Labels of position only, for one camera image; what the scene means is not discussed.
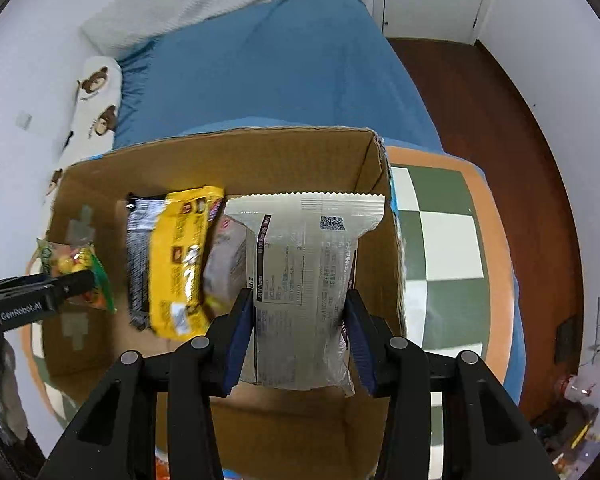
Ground blue bed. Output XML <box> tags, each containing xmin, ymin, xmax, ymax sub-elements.
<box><xmin>111</xmin><ymin>0</ymin><xmax>527</xmax><ymax>411</ymax></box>

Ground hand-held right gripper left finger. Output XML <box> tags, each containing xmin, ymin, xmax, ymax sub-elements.
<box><xmin>37</xmin><ymin>287</ymin><xmax>255</xmax><ymax>480</ymax></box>

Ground grey cloth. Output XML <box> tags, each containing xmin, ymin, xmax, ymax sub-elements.
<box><xmin>0</xmin><ymin>337</ymin><xmax>31</xmax><ymax>461</ymax></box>

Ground cardboard box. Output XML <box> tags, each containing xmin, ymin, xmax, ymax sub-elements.
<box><xmin>40</xmin><ymin>126</ymin><xmax>408</xmax><ymax>480</ymax></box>

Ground black wall plate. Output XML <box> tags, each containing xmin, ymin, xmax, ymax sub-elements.
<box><xmin>555</xmin><ymin>317</ymin><xmax>579</xmax><ymax>365</ymax></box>

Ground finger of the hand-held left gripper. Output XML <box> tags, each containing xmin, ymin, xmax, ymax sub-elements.
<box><xmin>0</xmin><ymin>269</ymin><xmax>97</xmax><ymax>307</ymax></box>

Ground orange snack packet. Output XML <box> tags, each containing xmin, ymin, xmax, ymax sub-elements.
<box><xmin>152</xmin><ymin>452</ymin><xmax>174</xmax><ymax>480</ymax></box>

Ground yellow snack packet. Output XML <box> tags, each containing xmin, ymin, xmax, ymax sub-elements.
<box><xmin>147</xmin><ymin>186</ymin><xmax>226</xmax><ymax>338</ymax></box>

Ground bear print pillow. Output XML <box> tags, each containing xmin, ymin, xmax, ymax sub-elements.
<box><xmin>42</xmin><ymin>55</ymin><xmax>126</xmax><ymax>201</ymax></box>

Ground black silver snack packet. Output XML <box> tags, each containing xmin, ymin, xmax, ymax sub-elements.
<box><xmin>125</xmin><ymin>194</ymin><xmax>168</xmax><ymax>332</ymax></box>

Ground green candy packet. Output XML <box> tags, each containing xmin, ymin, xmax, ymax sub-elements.
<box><xmin>36</xmin><ymin>239</ymin><xmax>117</xmax><ymax>313</ymax></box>

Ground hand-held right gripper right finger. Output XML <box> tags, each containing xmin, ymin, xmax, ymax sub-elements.
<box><xmin>342</xmin><ymin>289</ymin><xmax>563</xmax><ymax>480</ymax></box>

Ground white snack packet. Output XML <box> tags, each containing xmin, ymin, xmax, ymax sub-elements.
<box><xmin>225</xmin><ymin>192</ymin><xmax>386</xmax><ymax>397</ymax></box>

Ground floor clutter pile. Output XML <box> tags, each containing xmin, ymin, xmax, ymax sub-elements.
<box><xmin>530</xmin><ymin>372</ymin><xmax>600</xmax><ymax>472</ymax></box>

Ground grey pink snack packet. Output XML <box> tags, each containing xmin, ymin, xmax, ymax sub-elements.
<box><xmin>202</xmin><ymin>215</ymin><xmax>248</xmax><ymax>318</ymax></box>

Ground green white checkered mat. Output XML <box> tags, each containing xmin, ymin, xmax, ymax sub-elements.
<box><xmin>20</xmin><ymin>146</ymin><xmax>513</xmax><ymax>480</ymax></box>

